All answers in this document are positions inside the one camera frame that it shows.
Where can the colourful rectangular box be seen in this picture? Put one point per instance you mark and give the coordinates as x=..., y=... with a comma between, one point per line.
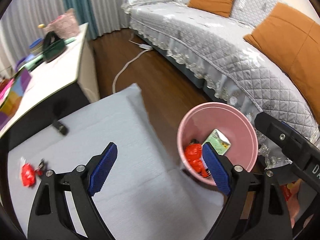
x=12, y=94

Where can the grey quilted sofa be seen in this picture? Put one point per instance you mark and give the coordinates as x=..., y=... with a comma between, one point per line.
x=213, y=48

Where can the blue stacked bowls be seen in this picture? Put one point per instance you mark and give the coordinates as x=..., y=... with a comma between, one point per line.
x=36, y=47

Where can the pink patterned bag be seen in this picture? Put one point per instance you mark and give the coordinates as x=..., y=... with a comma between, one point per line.
x=65, y=26

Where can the person right hand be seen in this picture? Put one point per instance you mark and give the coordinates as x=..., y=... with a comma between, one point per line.
x=290, y=192

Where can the green printed packet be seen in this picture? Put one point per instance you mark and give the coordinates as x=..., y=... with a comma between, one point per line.
x=218, y=141

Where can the pink plastic trash bin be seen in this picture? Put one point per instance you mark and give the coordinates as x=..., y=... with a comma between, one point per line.
x=229, y=132

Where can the grey curtain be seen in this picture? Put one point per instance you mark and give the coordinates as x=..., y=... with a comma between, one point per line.
x=20, y=20

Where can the small black wrapper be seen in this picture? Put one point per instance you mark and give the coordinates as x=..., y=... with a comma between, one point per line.
x=60, y=127

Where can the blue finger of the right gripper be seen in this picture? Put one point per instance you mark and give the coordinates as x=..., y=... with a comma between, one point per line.
x=286, y=128

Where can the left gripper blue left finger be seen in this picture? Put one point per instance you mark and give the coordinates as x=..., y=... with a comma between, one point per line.
x=99, y=167

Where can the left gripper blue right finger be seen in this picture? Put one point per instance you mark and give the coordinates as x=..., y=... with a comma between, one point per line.
x=215, y=165

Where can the orange cushion near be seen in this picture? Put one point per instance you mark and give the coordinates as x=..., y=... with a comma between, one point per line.
x=290, y=39

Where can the black cap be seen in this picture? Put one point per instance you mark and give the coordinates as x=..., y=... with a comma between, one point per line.
x=51, y=42

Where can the white marble coffee table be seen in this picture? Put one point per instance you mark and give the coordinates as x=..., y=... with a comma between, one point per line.
x=75, y=65

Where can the red plastic bag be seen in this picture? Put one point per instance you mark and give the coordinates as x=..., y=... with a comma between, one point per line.
x=193, y=154

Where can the teal curtain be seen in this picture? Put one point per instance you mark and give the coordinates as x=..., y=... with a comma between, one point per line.
x=84, y=14

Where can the small red wrapper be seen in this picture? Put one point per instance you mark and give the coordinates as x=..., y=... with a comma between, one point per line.
x=28, y=173

